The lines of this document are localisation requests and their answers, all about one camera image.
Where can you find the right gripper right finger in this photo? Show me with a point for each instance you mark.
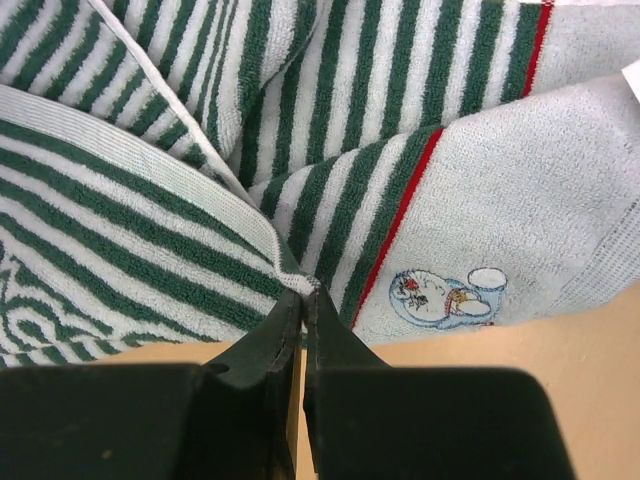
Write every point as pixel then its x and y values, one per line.
pixel 369 420

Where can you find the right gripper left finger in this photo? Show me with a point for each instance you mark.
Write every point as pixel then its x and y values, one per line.
pixel 233 417

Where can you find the black white striped towel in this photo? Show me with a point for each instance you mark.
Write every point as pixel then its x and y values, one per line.
pixel 170 168

